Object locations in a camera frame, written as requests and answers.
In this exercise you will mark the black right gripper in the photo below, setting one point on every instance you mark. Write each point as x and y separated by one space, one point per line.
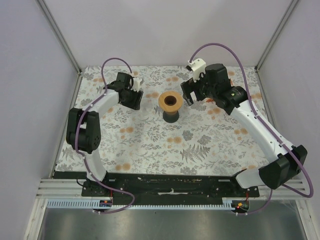
190 86

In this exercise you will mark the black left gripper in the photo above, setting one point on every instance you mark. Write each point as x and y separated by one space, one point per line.
135 104

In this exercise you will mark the round wooden dripper base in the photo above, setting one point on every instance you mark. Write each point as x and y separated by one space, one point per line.
170 101

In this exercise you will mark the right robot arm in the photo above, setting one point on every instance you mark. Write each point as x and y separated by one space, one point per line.
284 159

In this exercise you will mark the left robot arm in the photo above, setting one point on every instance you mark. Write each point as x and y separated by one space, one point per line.
84 128

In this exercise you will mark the dark carafe with red rim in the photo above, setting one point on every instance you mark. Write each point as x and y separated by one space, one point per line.
170 117

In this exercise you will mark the floral patterned table mat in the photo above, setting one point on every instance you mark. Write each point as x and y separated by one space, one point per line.
204 140

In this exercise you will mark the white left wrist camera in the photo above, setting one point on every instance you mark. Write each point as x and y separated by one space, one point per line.
136 84

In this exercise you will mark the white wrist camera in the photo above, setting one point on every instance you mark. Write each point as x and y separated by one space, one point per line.
136 84
197 67

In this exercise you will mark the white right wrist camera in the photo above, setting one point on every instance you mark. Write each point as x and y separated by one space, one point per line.
197 67

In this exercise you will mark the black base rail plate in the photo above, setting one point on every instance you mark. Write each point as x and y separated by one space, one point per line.
167 189

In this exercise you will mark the aluminium frame post left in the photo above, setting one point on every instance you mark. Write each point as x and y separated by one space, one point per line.
58 34

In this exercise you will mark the aluminium frame post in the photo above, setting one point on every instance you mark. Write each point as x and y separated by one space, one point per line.
58 34
277 32

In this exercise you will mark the white slotted cable duct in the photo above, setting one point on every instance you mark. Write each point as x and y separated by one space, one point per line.
99 204

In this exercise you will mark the aluminium frame post right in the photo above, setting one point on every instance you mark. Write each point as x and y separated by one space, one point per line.
277 32

